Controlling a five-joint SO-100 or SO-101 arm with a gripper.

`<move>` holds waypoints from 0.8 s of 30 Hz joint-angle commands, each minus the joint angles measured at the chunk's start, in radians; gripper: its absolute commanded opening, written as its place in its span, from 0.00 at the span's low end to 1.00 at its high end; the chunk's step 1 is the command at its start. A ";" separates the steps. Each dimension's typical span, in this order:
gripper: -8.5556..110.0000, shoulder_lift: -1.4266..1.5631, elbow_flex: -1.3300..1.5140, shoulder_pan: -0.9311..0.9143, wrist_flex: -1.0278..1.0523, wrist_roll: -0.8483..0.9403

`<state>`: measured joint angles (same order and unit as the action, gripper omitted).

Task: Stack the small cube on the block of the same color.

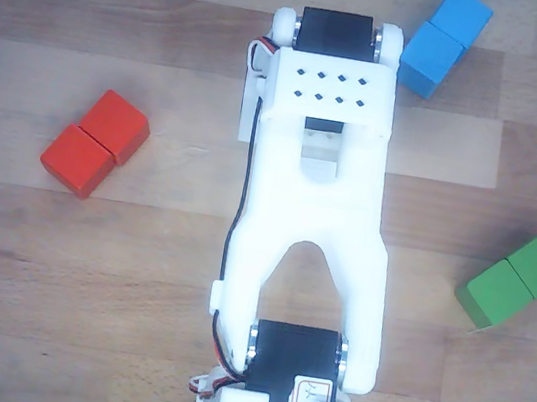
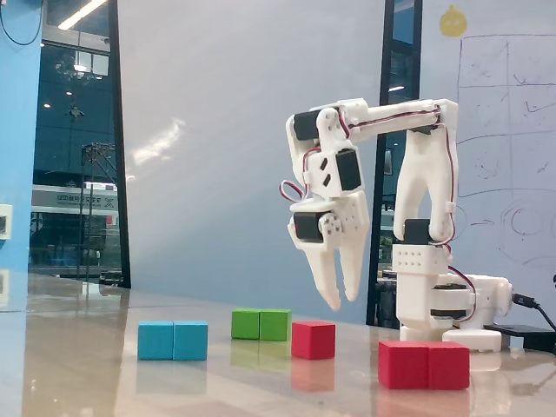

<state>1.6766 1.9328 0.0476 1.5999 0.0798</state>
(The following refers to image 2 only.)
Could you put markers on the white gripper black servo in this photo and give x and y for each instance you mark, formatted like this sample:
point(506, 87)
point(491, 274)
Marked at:
point(354, 217)

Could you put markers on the small red cube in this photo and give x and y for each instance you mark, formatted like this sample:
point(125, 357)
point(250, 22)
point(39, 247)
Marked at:
point(313, 341)

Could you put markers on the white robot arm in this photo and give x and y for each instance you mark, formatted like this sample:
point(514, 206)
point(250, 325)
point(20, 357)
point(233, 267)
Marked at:
point(417, 182)

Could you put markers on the long green block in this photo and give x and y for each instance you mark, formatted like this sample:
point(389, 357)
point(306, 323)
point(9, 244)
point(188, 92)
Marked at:
point(260, 325)

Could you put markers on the long red block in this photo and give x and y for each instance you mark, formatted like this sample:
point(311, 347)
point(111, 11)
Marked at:
point(423, 365)

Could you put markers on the long blue block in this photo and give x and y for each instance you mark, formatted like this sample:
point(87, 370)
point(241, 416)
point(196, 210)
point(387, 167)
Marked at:
point(173, 341)

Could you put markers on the whiteboard with pen drawings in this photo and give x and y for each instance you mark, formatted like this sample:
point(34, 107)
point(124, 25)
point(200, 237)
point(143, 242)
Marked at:
point(499, 174)

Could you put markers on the flat black box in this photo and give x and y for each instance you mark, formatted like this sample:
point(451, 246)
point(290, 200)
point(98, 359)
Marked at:
point(521, 332)

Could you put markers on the black metal scaffold tower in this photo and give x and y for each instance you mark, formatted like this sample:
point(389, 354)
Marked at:
point(89, 208)

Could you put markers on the yellow round sticker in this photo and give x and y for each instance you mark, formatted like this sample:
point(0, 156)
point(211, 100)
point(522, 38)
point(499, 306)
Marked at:
point(453, 22)

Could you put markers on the white sign banner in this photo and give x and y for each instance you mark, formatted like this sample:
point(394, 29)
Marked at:
point(74, 200)

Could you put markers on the black window frame post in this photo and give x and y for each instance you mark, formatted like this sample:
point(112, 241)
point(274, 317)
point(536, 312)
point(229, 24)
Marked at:
point(119, 152)
point(386, 52)

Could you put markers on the white wall socket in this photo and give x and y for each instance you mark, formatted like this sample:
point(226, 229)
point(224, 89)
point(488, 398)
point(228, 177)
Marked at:
point(5, 221)

